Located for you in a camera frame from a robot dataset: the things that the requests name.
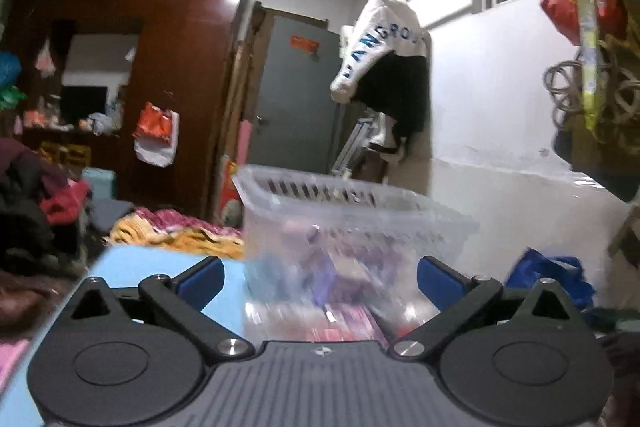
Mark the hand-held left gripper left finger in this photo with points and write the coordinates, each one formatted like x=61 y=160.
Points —
x=202 y=277

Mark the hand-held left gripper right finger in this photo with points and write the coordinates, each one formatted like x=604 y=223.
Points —
x=440 y=281

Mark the clear plastic storage basket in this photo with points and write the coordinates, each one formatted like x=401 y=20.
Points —
x=345 y=227

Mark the yellow patterned blanket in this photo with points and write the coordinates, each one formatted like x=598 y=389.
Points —
x=185 y=234

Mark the pink box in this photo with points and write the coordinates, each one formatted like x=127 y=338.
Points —
x=345 y=324

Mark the blue bag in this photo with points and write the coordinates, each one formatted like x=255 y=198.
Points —
x=555 y=274

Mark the light blue plastic stool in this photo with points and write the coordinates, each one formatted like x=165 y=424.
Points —
x=102 y=182

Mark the orange and white plastic bag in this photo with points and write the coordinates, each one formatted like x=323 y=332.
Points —
x=156 y=134

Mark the pile of dark clothes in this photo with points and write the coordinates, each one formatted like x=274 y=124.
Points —
x=30 y=217

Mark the black hanging garment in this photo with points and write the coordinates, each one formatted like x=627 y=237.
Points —
x=400 y=102

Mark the grey metal door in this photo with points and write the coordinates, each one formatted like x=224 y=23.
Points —
x=295 y=97

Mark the brown wooden wardrobe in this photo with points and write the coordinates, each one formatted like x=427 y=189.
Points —
x=150 y=72

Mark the white printed jacket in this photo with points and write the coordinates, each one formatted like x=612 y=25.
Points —
x=377 y=42

